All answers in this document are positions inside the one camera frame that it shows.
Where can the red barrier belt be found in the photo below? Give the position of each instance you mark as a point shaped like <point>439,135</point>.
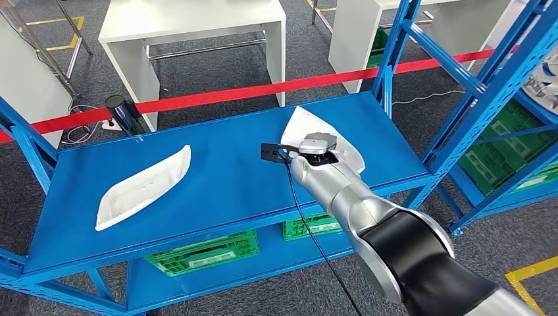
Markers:
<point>226,94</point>

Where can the white grey moulded part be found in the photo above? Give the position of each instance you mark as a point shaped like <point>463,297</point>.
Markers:
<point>542,87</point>

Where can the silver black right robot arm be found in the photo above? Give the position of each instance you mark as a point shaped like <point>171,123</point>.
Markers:
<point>392,226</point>

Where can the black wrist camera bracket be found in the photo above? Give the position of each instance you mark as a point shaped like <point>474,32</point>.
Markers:
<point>272,152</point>

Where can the metal frame stand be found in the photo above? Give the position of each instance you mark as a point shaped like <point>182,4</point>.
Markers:
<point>73,56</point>

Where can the blue metal shelf rack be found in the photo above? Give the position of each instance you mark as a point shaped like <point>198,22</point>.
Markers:
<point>239,174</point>
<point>492,198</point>

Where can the white power strip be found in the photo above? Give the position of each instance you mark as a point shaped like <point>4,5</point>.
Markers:
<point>112,125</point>

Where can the large green plastic crate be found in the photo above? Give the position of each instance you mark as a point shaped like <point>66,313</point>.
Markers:
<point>501,152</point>

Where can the yellow floor tape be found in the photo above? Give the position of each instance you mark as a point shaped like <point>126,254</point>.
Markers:
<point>76,37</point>
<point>527,272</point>
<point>324,8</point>

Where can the white table with metal bars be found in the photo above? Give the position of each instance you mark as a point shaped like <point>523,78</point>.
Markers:
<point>187,17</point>

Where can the black stanchion post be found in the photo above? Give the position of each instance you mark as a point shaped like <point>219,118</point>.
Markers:
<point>124,114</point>

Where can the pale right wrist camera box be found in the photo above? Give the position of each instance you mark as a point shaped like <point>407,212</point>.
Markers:
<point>314,147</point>

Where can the long white plastic part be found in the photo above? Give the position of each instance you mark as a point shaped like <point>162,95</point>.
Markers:
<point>144,187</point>

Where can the white part with handwriting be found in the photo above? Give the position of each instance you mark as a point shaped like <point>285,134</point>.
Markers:
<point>305,122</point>

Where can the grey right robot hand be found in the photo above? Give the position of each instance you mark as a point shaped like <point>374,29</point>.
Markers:
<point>324,136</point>

